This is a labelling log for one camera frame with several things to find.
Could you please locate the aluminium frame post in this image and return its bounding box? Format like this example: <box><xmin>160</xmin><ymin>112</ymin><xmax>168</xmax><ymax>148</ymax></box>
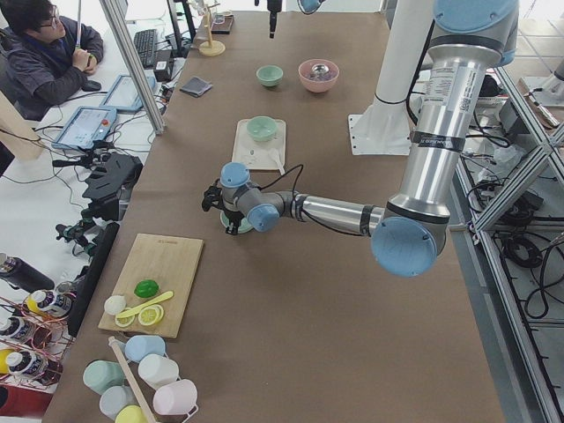
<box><xmin>100</xmin><ymin>0</ymin><xmax>165</xmax><ymax>136</ymax></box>

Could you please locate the blue teach pendant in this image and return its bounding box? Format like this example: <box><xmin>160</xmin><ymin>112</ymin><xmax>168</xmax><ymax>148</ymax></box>
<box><xmin>51</xmin><ymin>106</ymin><xmax>117</xmax><ymax>150</ymax></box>
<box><xmin>100</xmin><ymin>74</ymin><xmax>143</xmax><ymax>113</ymax></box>

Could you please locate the green lime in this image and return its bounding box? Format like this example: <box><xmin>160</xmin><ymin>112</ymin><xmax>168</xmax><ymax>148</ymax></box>
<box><xmin>134</xmin><ymin>279</ymin><xmax>160</xmax><ymax>298</ymax></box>

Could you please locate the black thermos bottle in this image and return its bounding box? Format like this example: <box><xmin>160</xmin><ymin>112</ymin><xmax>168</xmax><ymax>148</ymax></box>
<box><xmin>1</xmin><ymin>253</ymin><xmax>55</xmax><ymax>293</ymax></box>

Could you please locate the yellow plastic knife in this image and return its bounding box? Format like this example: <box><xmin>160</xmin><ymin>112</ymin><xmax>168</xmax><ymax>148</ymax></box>
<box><xmin>115</xmin><ymin>291</ymin><xmax>174</xmax><ymax>318</ymax></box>

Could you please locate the green bowl on tray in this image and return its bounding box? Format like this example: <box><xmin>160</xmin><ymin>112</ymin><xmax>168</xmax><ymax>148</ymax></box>
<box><xmin>246</xmin><ymin>115</ymin><xmax>278</xmax><ymax>142</ymax></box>

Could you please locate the pink plastic cup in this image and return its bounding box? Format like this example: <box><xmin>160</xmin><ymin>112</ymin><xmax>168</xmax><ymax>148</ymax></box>
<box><xmin>152</xmin><ymin>379</ymin><xmax>198</xmax><ymax>415</ymax></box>

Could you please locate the lemon slice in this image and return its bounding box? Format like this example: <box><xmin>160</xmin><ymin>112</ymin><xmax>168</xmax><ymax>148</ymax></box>
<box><xmin>137</xmin><ymin>304</ymin><xmax>165</xmax><ymax>326</ymax></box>

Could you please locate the grey plastic cup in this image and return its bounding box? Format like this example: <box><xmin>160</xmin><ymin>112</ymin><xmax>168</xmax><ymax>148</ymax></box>
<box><xmin>99</xmin><ymin>386</ymin><xmax>137</xmax><ymax>420</ymax></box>

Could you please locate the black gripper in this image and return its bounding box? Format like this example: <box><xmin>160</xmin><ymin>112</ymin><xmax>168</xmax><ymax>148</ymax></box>
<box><xmin>201</xmin><ymin>179</ymin><xmax>236</xmax><ymax>234</ymax></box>

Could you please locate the yellow plastic cup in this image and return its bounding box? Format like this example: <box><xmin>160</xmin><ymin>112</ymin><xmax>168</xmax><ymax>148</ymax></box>
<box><xmin>115</xmin><ymin>404</ymin><xmax>147</xmax><ymax>423</ymax></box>

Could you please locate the green bowl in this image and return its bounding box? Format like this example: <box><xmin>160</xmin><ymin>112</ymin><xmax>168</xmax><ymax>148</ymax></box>
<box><xmin>256</xmin><ymin>64</ymin><xmax>284</xmax><ymax>88</ymax></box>
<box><xmin>246</xmin><ymin>115</ymin><xmax>278</xmax><ymax>142</ymax></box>
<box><xmin>220</xmin><ymin>212</ymin><xmax>254</xmax><ymax>234</ymax></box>

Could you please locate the mint green plastic cup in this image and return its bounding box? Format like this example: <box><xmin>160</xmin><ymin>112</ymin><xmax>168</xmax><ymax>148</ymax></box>
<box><xmin>83</xmin><ymin>360</ymin><xmax>125</xmax><ymax>395</ymax></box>

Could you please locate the black keyboard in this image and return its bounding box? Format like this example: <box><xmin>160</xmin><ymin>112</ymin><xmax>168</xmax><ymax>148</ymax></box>
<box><xmin>133</xmin><ymin>29</ymin><xmax>157</xmax><ymax>69</ymax></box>

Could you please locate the blue plastic cup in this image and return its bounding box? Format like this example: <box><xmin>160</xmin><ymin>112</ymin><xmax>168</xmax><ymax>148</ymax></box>
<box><xmin>124</xmin><ymin>335</ymin><xmax>166</xmax><ymax>363</ymax></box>

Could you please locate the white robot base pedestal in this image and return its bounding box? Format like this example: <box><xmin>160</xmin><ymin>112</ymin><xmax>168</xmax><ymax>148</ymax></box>
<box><xmin>349</xmin><ymin>0</ymin><xmax>434</xmax><ymax>155</ymax></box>

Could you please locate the blue teach pendant near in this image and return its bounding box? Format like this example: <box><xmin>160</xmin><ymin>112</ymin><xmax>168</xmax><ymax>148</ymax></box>
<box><xmin>51</xmin><ymin>106</ymin><xmax>117</xmax><ymax>150</ymax></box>

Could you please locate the grey folded cloth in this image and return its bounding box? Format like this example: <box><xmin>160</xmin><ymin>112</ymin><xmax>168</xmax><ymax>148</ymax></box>
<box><xmin>180</xmin><ymin>77</ymin><xmax>213</xmax><ymax>98</ymax></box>

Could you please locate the white garlic bulb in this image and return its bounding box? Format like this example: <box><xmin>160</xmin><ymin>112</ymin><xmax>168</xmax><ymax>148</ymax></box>
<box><xmin>104</xmin><ymin>295</ymin><xmax>127</xmax><ymax>315</ymax></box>

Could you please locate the seated person in jacket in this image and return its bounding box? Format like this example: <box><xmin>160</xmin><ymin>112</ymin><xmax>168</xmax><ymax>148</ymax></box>
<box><xmin>1</xmin><ymin>1</ymin><xmax>104</xmax><ymax>121</ymax></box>

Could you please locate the copper wire bottle rack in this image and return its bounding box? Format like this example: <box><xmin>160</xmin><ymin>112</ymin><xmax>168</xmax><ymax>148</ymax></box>
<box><xmin>1</xmin><ymin>294</ymin><xmax>74</xmax><ymax>391</ymax></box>

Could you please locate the wooden mug tree stand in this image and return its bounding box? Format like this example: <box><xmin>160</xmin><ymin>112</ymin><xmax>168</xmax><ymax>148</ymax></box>
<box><xmin>190</xmin><ymin>0</ymin><xmax>226</xmax><ymax>57</ymax></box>

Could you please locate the white plastic cup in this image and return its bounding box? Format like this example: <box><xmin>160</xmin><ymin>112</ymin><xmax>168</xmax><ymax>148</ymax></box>
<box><xmin>137</xmin><ymin>353</ymin><xmax>179</xmax><ymax>390</ymax></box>

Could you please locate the bamboo cutting board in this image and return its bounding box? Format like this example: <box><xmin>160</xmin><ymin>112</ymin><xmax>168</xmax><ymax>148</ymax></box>
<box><xmin>98</xmin><ymin>234</ymin><xmax>204</xmax><ymax>338</ymax></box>

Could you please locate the pink bowl with ice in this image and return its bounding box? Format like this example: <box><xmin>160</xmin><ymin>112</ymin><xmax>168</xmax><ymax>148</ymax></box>
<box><xmin>298</xmin><ymin>59</ymin><xmax>339</xmax><ymax>93</ymax></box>

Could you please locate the cream bunny serving tray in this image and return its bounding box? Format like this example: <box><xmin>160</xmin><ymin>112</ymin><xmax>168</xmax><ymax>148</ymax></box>
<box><xmin>232</xmin><ymin>119</ymin><xmax>286</xmax><ymax>171</ymax></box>

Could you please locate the blue teach pendant far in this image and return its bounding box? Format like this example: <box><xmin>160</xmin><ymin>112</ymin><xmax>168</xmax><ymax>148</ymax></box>
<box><xmin>100</xmin><ymin>74</ymin><xmax>143</xmax><ymax>113</ymax></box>

